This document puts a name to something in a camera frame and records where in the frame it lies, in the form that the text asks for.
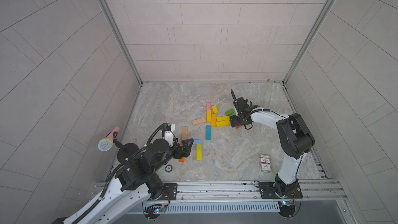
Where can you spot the right circuit board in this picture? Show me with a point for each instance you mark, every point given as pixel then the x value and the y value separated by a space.
pixel 286 209

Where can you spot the aluminium mounting rail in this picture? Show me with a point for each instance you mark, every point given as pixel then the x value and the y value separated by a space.
pixel 246 191

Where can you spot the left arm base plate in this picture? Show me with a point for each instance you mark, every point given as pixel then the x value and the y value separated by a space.
pixel 169 192

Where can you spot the left circuit board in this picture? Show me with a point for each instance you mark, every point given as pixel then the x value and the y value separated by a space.
pixel 154 211

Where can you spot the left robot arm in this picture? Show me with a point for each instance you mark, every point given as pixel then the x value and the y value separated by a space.
pixel 134 180

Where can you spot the light blue block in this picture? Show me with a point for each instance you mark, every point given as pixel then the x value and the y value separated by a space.
pixel 197 142

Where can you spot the amber orange block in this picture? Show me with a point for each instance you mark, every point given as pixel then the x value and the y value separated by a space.
pixel 213 120

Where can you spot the green block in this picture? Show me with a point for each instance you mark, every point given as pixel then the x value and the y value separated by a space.
pixel 230 112

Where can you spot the black microphone stand base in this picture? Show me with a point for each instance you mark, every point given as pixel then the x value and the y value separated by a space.
pixel 126 152

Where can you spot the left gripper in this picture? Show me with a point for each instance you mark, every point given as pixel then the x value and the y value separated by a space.
pixel 186 152

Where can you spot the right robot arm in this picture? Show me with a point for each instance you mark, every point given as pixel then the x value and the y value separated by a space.
pixel 295 138

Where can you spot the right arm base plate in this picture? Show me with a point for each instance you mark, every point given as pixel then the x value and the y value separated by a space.
pixel 278 190

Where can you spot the teal block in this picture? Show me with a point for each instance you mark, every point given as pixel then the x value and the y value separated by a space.
pixel 208 132

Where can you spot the small yellow block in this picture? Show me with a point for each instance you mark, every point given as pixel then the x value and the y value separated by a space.
pixel 214 109

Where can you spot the upright yellow block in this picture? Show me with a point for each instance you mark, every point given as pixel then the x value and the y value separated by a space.
pixel 208 116

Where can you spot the natural wood block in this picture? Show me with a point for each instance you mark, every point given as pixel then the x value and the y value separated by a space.
pixel 199 121
pixel 184 135

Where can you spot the playing card box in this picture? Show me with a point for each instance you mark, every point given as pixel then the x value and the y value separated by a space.
pixel 265 163

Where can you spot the circuit board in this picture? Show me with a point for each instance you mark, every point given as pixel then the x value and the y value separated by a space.
pixel 286 209
pixel 154 211

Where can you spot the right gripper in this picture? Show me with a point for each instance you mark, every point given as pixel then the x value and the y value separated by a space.
pixel 233 121

